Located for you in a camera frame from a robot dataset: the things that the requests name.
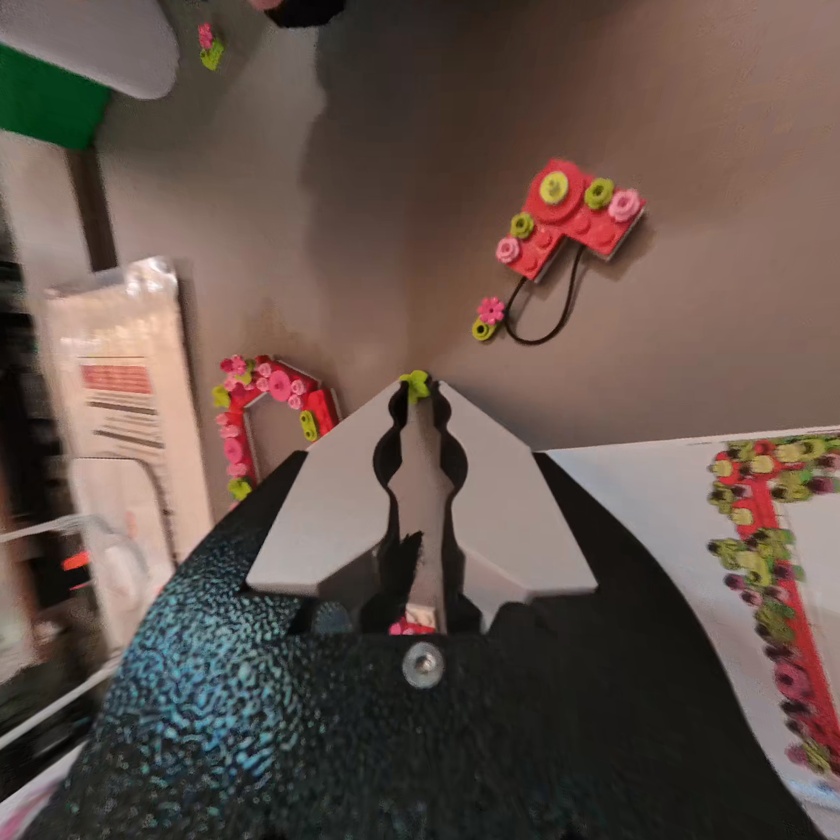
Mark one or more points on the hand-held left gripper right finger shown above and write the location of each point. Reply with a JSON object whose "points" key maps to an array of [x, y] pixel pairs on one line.
{"points": [[518, 518]]}

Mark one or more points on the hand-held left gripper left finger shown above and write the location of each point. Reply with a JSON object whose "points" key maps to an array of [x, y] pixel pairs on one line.
{"points": [[321, 518]]}

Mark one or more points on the red lego heart frame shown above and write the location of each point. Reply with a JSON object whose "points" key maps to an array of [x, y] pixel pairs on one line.
{"points": [[279, 384]]}

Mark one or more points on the lime green lego leaf piece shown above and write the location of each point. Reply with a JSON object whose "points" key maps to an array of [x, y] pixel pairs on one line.
{"points": [[415, 388]]}

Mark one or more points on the small pink and lime lego piece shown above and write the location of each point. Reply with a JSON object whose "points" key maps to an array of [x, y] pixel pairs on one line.
{"points": [[490, 310], [210, 49]]}

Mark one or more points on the lego instruction booklet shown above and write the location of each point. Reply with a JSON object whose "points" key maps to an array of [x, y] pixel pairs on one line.
{"points": [[656, 512]]}

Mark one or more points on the paper sheet in plastic sleeve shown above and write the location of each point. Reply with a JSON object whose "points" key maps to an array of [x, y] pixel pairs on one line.
{"points": [[131, 407]]}

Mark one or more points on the white rounded object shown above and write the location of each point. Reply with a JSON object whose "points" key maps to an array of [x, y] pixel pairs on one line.
{"points": [[85, 39]]}

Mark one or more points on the green box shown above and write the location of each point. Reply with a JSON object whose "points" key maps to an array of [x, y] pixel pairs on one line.
{"points": [[46, 108]]}

